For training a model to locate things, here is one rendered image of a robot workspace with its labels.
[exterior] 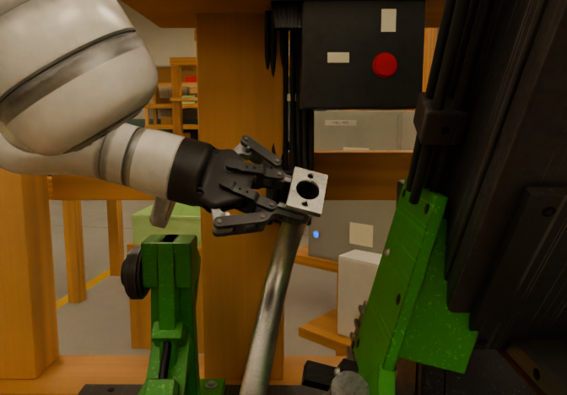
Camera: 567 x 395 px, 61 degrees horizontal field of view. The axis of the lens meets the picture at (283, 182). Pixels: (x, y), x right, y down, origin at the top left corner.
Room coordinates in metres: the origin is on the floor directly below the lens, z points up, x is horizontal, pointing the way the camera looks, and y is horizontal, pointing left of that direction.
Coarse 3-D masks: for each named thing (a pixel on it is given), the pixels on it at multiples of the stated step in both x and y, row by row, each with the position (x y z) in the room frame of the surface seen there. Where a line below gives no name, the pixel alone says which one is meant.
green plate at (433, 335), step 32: (416, 224) 0.45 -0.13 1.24; (384, 256) 0.52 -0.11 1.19; (416, 256) 0.42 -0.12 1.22; (384, 288) 0.48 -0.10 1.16; (416, 288) 0.42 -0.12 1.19; (384, 320) 0.45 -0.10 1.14; (416, 320) 0.43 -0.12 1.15; (448, 320) 0.43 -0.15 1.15; (384, 352) 0.42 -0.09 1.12; (416, 352) 0.43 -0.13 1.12; (448, 352) 0.43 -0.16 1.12
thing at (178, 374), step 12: (180, 312) 0.66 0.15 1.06; (156, 324) 0.64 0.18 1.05; (180, 324) 0.64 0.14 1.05; (156, 336) 0.63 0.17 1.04; (168, 336) 0.63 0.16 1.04; (180, 336) 0.63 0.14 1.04; (156, 348) 0.65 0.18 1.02; (168, 348) 0.62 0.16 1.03; (180, 348) 0.65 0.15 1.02; (156, 360) 0.63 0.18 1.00; (168, 360) 0.62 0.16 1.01; (180, 360) 0.63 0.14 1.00; (156, 372) 0.62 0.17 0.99; (168, 372) 0.62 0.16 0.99; (180, 372) 0.62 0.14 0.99; (156, 384) 0.59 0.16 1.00; (168, 384) 0.59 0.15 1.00; (180, 384) 0.61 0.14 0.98
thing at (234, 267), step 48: (240, 48) 0.79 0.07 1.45; (240, 96) 0.79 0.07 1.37; (0, 192) 0.80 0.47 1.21; (0, 240) 0.80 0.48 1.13; (48, 240) 0.87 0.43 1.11; (240, 240) 0.79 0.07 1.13; (0, 288) 0.80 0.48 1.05; (48, 288) 0.86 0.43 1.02; (240, 288) 0.79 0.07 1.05; (0, 336) 0.80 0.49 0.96; (48, 336) 0.85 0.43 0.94; (240, 336) 0.79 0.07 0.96
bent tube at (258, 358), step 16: (304, 176) 0.54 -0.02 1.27; (320, 176) 0.55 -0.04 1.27; (304, 192) 0.56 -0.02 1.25; (320, 192) 0.53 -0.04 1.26; (288, 208) 0.52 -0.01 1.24; (304, 208) 0.52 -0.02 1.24; (320, 208) 0.52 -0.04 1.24; (288, 224) 0.57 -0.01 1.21; (304, 224) 0.57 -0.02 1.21; (288, 240) 0.59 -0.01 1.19; (272, 256) 0.60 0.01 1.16; (288, 256) 0.59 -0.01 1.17; (272, 272) 0.59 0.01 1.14; (288, 272) 0.59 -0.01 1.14; (272, 288) 0.58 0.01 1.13; (272, 304) 0.57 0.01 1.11; (256, 320) 0.56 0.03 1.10; (272, 320) 0.55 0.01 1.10; (256, 336) 0.54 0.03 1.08; (272, 336) 0.54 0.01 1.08; (256, 352) 0.52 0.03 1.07; (272, 352) 0.53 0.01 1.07; (256, 368) 0.51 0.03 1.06; (256, 384) 0.49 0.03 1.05
